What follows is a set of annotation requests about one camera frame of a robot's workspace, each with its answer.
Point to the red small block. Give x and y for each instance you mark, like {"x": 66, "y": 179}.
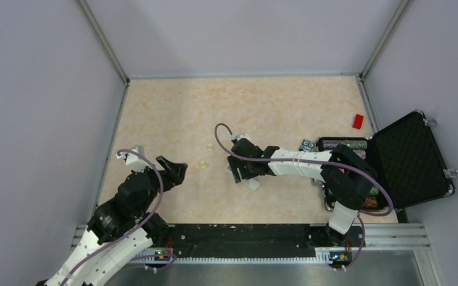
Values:
{"x": 358, "y": 121}

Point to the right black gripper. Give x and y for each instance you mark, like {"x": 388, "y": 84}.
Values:
{"x": 237, "y": 162}

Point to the white remote control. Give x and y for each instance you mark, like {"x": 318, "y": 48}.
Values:
{"x": 252, "y": 184}

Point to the black poker chip case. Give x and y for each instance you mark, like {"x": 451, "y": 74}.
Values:
{"x": 406, "y": 157}

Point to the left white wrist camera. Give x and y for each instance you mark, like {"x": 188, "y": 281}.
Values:
{"x": 133, "y": 160}

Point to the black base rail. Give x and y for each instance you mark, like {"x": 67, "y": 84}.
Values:
{"x": 254, "y": 241}

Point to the blue owl figurine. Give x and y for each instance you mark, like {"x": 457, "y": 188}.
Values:
{"x": 307, "y": 146}

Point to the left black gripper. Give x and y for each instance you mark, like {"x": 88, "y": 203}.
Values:
{"x": 173, "y": 175}

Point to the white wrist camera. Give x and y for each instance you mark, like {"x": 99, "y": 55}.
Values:
{"x": 235, "y": 138}
{"x": 133, "y": 160}

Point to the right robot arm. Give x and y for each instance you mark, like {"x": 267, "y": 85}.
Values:
{"x": 348, "y": 177}

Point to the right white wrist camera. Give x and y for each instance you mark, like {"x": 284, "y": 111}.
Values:
{"x": 235, "y": 138}

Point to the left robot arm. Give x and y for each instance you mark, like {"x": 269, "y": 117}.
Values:
{"x": 123, "y": 226}

